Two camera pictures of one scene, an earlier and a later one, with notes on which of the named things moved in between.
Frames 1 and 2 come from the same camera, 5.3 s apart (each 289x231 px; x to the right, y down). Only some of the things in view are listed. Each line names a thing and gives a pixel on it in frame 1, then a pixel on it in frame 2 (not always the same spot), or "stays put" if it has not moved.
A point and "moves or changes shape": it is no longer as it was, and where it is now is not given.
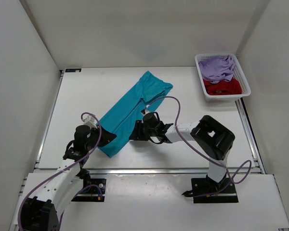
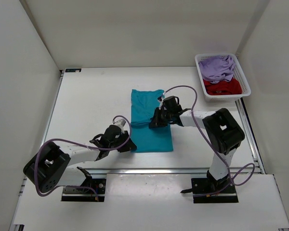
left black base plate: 92,186 stays put
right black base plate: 203,189 stays put
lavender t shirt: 217,69 stays put
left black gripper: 107,136 → 129,145
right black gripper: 138,134 → 157,121
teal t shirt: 145,94 moves or changes shape
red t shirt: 223,87 stays put
